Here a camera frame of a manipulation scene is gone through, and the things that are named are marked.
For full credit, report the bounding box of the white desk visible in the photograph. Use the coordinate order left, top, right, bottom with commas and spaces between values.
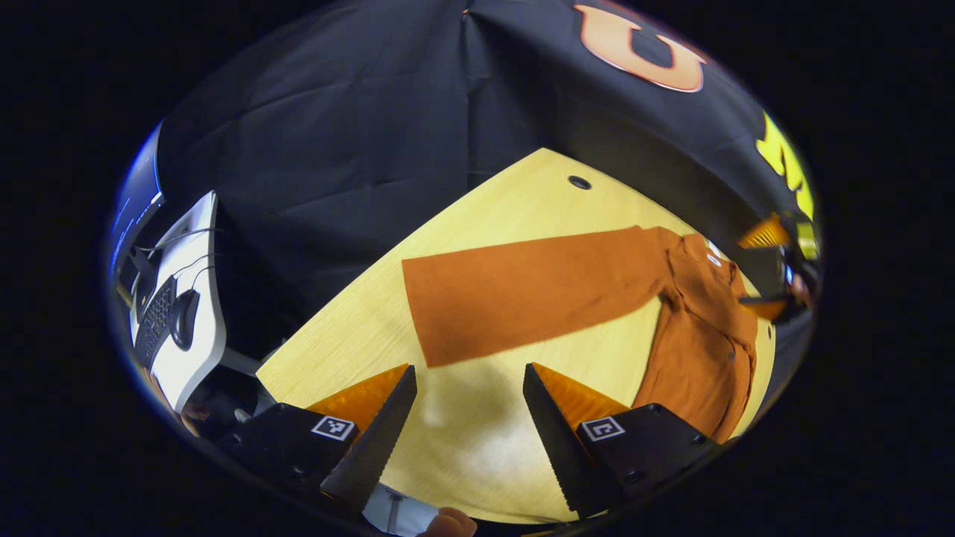
128, 190, 228, 412

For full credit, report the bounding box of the computer monitor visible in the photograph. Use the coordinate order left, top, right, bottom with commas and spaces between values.
109, 123, 165, 280

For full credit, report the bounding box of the black computer mouse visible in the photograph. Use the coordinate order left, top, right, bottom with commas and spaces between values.
169, 289, 201, 351

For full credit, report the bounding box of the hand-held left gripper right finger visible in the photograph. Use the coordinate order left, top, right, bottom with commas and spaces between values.
522, 362, 721, 521

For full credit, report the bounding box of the black backdrop cloth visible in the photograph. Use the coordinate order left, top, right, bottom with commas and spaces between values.
153, 0, 821, 359

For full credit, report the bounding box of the black keyboard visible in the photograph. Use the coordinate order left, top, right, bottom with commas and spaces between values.
134, 274, 178, 371

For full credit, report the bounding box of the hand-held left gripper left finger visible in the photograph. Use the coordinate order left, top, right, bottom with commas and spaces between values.
216, 363, 419, 517

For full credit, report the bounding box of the orange button jacket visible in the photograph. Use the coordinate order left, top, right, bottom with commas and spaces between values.
401, 224, 762, 446

